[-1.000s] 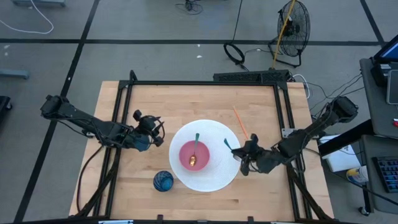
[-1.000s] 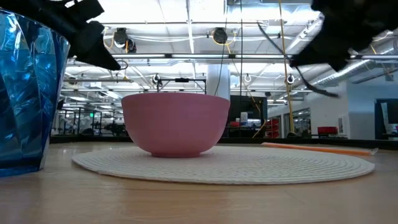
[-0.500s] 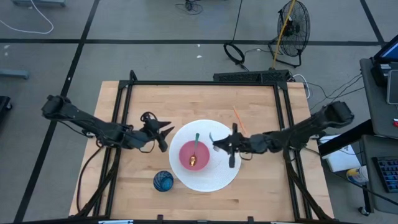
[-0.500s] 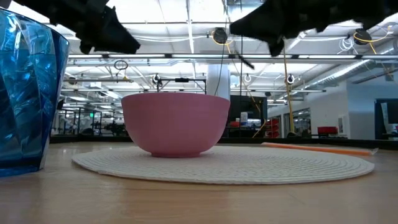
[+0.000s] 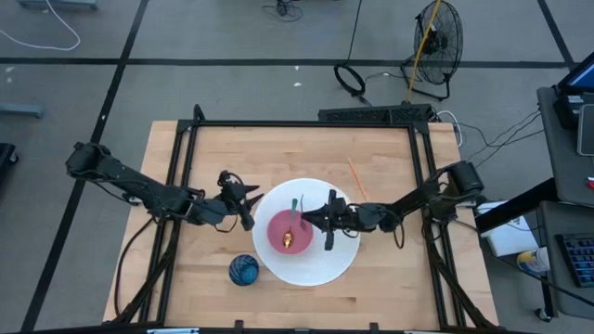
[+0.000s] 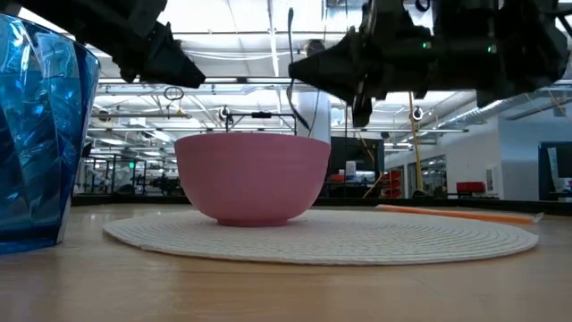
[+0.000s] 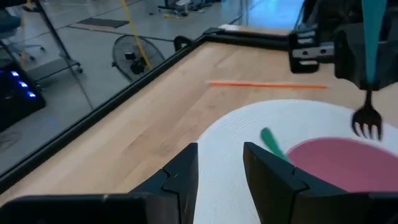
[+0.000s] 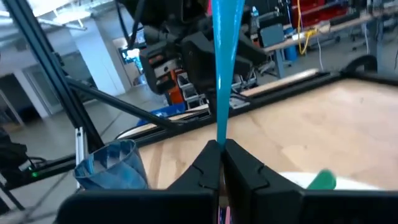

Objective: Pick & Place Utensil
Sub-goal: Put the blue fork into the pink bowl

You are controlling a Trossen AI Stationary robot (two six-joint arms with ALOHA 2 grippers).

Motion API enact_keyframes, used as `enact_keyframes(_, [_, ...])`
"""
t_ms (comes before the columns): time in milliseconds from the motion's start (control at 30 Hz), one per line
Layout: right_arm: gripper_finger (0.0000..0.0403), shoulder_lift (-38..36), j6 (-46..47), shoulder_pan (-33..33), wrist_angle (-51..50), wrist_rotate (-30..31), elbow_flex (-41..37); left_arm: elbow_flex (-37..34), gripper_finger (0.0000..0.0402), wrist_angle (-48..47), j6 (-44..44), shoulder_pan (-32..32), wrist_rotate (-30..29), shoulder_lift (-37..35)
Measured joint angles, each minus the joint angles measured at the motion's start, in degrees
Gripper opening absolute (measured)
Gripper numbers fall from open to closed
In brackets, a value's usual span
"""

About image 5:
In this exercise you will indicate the black keyboard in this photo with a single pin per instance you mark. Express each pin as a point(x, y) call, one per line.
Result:
point(580, 260)

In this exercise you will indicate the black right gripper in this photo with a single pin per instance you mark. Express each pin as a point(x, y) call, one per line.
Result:
point(357, 217)

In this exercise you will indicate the orange drinking straw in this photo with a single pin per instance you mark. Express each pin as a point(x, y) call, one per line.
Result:
point(357, 178)

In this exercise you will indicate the white box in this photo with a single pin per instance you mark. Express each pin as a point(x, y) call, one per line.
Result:
point(508, 239)

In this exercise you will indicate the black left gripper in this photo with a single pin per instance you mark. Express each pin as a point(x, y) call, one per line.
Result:
point(218, 208)

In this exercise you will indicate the laptop with blue screen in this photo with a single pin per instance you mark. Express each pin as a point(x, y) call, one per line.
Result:
point(582, 76)

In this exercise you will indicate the blue faceted glass cup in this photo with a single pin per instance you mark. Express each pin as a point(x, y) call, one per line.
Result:
point(244, 270)

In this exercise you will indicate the grey desk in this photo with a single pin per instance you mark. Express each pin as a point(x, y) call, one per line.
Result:
point(564, 158)

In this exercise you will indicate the white round woven placemat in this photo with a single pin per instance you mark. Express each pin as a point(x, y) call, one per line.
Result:
point(306, 269)

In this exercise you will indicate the white wipes canister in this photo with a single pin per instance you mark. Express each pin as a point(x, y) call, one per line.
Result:
point(533, 260)

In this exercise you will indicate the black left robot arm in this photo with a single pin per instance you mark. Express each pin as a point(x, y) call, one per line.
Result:
point(139, 188)

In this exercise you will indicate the black diagonal beam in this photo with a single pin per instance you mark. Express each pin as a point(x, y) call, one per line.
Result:
point(515, 206)

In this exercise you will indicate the black perforated box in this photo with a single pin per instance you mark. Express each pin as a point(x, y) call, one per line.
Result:
point(371, 114)

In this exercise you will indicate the pink bowl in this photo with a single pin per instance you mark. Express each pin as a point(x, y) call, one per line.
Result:
point(278, 222)

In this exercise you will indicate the grey tablet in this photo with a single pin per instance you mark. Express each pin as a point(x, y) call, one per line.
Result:
point(587, 130)

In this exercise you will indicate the black floor fan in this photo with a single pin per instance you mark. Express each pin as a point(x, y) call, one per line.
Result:
point(438, 44)

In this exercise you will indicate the grey floor bar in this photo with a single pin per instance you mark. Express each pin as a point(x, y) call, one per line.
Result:
point(21, 110)

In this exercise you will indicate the black metal table frame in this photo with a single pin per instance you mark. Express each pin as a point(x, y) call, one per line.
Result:
point(297, 124)

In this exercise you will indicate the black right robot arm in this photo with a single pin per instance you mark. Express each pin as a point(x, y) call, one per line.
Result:
point(431, 195)

